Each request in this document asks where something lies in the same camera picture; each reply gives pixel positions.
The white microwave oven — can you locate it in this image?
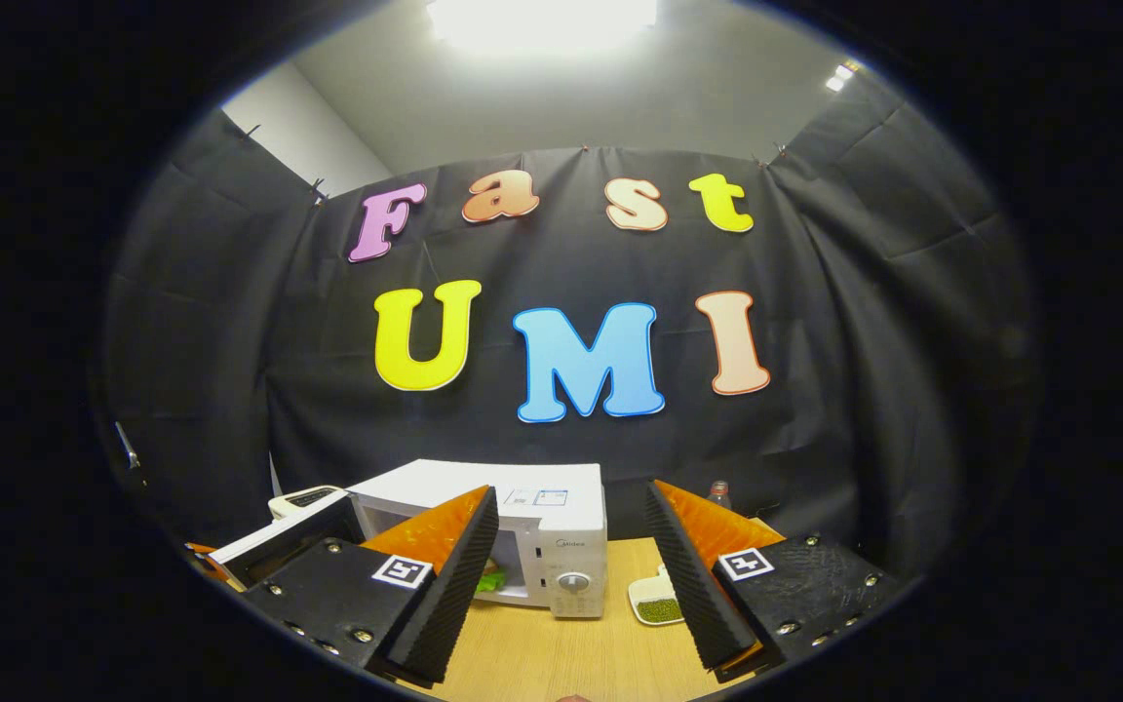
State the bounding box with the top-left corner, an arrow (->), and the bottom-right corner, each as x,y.
209,460 -> 609,618

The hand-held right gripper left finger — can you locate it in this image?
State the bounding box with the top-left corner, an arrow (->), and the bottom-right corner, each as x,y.
245,485 -> 501,685

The large ceiling light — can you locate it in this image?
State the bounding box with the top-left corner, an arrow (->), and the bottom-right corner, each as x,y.
425,0 -> 660,55

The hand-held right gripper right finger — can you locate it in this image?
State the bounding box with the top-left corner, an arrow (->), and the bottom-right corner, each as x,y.
644,479 -> 899,683

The white toaster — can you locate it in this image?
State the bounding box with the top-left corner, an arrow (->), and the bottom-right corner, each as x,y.
269,485 -> 344,520

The white divided dish with beans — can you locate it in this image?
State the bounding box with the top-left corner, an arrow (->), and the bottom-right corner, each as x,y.
628,565 -> 685,626

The black backdrop cloth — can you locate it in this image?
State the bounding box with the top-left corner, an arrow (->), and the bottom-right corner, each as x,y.
98,68 -> 1045,581

